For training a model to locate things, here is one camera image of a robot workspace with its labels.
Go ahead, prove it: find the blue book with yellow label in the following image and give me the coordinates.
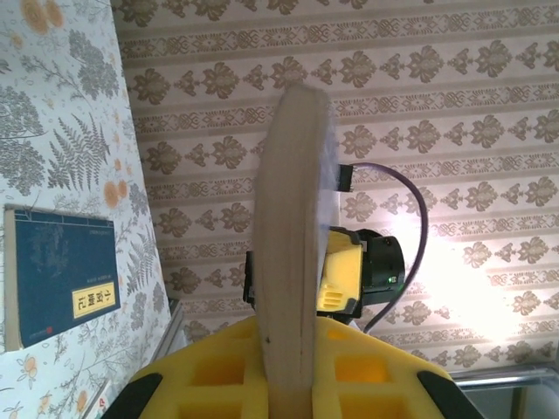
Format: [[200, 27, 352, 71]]
[[3, 204, 120, 353]]

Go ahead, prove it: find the aluminium table side rail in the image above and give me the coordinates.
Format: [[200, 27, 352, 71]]
[[152, 299, 187, 381]]

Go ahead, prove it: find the aluminium frame post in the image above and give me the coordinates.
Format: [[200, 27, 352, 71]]
[[448, 365, 559, 394]]

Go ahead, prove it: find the dark blue paperback book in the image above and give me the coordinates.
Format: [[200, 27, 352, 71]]
[[252, 85, 333, 419]]

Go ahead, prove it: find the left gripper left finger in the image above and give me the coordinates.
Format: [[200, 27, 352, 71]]
[[108, 318, 271, 419]]

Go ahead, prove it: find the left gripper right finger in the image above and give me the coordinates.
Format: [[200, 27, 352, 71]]
[[311, 316, 481, 419]]

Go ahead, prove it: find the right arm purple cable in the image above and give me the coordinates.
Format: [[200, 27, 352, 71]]
[[349, 161, 432, 333]]

